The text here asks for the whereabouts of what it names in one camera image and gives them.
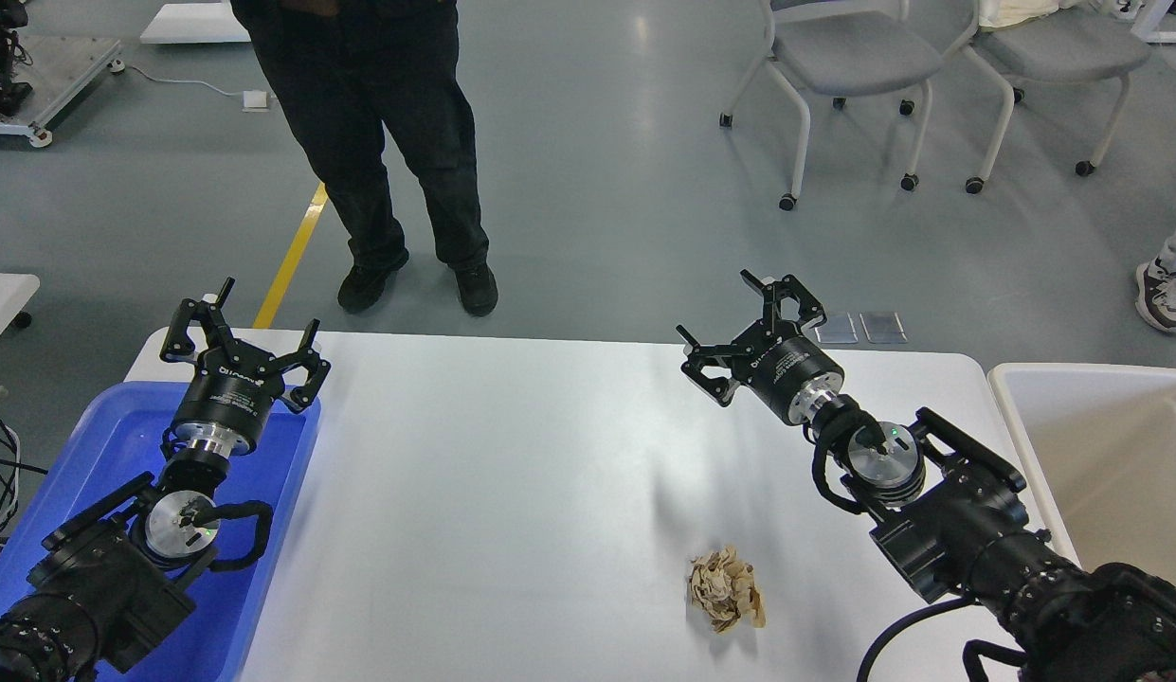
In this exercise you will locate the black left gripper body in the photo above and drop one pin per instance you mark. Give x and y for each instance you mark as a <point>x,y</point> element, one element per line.
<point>228,397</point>

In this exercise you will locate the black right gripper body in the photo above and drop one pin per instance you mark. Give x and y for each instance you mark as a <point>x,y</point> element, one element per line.
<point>791,375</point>

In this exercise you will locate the brown paper ball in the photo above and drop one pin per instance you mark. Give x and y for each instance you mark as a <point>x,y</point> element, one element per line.
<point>724,586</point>

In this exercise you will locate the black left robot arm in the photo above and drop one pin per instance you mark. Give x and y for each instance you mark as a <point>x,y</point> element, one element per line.
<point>114,581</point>

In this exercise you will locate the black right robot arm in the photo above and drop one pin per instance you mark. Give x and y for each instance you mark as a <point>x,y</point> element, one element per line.
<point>947,512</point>

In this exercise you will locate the left metal floor plate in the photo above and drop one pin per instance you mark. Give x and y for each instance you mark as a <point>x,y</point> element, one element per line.
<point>838,329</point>

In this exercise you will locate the metal floor plate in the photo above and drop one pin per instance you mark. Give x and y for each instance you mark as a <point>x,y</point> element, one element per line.
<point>838,329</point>
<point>883,327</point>

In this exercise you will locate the right metal floor plate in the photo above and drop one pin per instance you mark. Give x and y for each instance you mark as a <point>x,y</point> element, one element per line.
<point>883,327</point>

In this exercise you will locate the blue plastic tray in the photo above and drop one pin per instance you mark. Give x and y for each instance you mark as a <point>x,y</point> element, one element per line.
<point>117,438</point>

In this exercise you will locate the white side table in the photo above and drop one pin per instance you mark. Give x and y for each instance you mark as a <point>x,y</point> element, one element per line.
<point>15,292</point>

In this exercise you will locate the white power strip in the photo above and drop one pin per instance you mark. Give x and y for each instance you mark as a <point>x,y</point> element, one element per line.
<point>255,101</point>

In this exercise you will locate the person in black clothes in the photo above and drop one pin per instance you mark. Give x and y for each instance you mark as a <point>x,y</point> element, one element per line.
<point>349,76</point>

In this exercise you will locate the robot stand base platform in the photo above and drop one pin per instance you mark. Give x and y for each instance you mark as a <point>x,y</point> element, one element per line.
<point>41,75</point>

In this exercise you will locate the white floor board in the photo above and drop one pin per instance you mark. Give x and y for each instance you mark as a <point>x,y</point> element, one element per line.
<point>194,24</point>

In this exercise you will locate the beige plastic bin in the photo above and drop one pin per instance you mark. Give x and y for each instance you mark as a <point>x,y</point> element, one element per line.
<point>1098,446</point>

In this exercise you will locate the person in sneakers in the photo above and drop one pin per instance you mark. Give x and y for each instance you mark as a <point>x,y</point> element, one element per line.
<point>1156,288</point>

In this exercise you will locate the grey chair white frame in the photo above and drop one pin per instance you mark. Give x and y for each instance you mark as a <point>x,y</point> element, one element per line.
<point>843,50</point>

